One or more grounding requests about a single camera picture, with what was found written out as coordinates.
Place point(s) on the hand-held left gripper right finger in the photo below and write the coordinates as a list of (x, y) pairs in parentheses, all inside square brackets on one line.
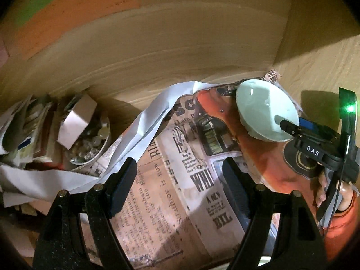
[(236, 187)]

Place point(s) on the stack of papers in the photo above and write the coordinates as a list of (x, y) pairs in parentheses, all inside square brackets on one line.
[(33, 123)]

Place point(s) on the small mint green bowl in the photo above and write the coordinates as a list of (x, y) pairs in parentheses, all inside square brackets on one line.
[(258, 104)]

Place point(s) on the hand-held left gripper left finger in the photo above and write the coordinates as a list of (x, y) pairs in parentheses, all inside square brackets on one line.
[(123, 187)]

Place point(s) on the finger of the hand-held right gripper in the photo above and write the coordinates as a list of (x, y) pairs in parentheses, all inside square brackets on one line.
[(308, 125), (289, 128)]

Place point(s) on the small bowl of glass trinkets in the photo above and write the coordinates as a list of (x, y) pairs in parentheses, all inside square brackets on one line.
[(90, 150)]

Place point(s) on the person's right hand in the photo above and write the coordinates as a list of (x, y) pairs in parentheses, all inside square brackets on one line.
[(346, 199)]

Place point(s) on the small pale box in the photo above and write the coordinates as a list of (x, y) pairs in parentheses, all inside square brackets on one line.
[(76, 123)]

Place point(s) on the newspaper print tablecloth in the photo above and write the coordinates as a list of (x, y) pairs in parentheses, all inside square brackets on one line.
[(174, 202)]

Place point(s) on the white paper strip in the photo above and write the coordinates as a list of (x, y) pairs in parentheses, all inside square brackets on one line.
[(146, 123)]

